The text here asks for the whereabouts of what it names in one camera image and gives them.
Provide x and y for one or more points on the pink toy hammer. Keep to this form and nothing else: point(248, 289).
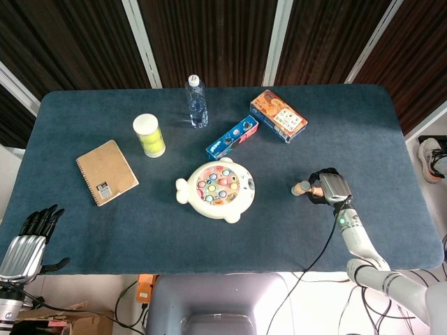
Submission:
point(299, 188)

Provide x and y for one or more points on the blue table cloth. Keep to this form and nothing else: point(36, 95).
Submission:
point(223, 244)

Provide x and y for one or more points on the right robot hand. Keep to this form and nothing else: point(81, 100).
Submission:
point(335, 188)

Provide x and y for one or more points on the grey robot torso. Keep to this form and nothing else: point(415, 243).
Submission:
point(216, 300)

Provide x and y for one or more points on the yellow tennis ball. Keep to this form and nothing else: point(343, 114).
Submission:
point(150, 135)
point(154, 148)

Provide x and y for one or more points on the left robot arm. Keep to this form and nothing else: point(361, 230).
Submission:
point(10, 303)

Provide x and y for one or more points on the brown spiral notebook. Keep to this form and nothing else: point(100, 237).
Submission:
point(106, 171)

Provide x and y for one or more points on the white whack-a-mole toy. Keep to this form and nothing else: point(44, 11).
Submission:
point(216, 206)

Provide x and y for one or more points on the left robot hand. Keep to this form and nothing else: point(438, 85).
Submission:
point(24, 251)

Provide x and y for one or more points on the orange power strip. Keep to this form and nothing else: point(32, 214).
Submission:
point(144, 289)

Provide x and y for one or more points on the white partition frame post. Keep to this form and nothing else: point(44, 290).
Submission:
point(277, 42)
point(17, 89)
point(373, 42)
point(143, 42)

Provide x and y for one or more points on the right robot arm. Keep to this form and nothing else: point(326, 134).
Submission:
point(356, 237)

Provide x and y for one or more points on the white sneaker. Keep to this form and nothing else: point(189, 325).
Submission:
point(429, 160)

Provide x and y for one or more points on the clear water bottle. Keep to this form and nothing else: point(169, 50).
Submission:
point(197, 104)

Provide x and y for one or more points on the cardboard box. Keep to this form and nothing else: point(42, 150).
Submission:
point(84, 322)

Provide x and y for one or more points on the clear tennis ball tube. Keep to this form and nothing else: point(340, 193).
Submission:
point(146, 123)

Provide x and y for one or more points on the blue cookie box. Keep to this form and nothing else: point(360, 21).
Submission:
point(230, 137)

